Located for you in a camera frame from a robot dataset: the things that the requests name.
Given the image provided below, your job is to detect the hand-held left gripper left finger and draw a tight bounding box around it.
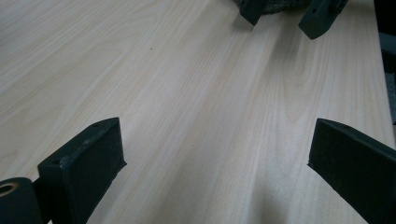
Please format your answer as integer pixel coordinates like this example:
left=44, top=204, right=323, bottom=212
left=36, top=117, right=127, bottom=224

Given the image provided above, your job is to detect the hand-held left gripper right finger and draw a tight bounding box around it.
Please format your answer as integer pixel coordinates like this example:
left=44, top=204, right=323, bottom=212
left=307, top=118, right=396, bottom=224

